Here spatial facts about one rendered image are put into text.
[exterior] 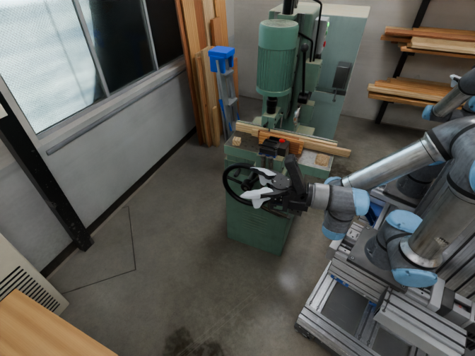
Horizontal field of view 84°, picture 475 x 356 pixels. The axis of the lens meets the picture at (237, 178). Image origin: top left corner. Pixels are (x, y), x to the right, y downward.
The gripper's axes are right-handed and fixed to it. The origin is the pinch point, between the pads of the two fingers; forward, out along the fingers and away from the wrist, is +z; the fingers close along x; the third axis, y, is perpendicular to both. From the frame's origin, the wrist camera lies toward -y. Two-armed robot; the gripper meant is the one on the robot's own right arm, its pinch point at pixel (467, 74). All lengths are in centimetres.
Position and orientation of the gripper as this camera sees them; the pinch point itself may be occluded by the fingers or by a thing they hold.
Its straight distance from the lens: 198.0
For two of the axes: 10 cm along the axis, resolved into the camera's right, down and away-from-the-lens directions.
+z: 4.1, -6.1, 6.8
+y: 1.2, 7.8, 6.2
